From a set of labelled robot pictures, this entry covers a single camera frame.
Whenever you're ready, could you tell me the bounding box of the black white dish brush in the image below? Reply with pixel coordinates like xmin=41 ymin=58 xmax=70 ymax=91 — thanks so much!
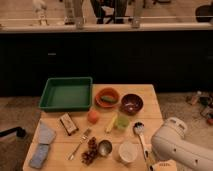
xmin=133 ymin=122 xmax=154 ymax=171

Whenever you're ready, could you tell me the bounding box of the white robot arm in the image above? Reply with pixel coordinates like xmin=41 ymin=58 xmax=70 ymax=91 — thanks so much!
xmin=151 ymin=117 xmax=213 ymax=171

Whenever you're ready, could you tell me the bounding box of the green plastic cup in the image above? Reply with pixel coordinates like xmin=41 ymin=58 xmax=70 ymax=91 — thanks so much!
xmin=115 ymin=115 xmax=130 ymax=131

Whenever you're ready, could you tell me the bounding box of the white paper cup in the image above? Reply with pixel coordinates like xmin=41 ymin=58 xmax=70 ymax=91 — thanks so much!
xmin=118 ymin=141 xmax=138 ymax=164

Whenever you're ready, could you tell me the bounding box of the orange bowl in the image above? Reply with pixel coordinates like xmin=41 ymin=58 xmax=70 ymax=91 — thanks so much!
xmin=95 ymin=87 xmax=120 ymax=108

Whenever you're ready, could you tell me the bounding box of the green pickle toy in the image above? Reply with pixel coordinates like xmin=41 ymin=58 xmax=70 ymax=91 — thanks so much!
xmin=101 ymin=96 xmax=117 ymax=103

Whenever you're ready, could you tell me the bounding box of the dark brown bowl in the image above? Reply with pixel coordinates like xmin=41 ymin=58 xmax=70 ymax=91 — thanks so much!
xmin=120 ymin=94 xmax=144 ymax=115

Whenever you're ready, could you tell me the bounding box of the yellow banana toy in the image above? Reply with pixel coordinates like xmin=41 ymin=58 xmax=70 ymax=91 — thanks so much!
xmin=105 ymin=114 xmax=118 ymax=133

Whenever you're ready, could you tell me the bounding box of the orange fruit toy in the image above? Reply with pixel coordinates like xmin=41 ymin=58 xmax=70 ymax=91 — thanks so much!
xmin=87 ymin=110 xmax=100 ymax=124

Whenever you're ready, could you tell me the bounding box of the green plastic tray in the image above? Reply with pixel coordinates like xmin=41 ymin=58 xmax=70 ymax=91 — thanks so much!
xmin=39 ymin=77 xmax=93 ymax=112

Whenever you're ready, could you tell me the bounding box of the wooden table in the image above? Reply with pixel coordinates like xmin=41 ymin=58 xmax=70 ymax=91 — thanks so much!
xmin=23 ymin=84 xmax=163 ymax=171

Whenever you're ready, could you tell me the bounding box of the brown chocolate bar box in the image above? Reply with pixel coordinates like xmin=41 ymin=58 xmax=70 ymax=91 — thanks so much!
xmin=60 ymin=113 xmax=79 ymax=136

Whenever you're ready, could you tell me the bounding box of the metal fork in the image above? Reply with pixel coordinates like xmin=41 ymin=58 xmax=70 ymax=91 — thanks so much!
xmin=68 ymin=128 xmax=91 ymax=160

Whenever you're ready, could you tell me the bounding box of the purple grape bunch toy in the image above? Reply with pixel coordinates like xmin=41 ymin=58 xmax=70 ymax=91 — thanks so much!
xmin=81 ymin=137 xmax=98 ymax=165

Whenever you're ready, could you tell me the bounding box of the grey folded cloth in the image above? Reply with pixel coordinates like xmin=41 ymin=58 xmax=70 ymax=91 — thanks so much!
xmin=38 ymin=121 xmax=56 ymax=145

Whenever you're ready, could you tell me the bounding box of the blue sponge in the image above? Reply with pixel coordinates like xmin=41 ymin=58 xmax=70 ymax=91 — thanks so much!
xmin=29 ymin=144 xmax=50 ymax=169

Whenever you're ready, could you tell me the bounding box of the black office chair base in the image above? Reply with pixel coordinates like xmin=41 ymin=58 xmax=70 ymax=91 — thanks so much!
xmin=0 ymin=127 xmax=26 ymax=138

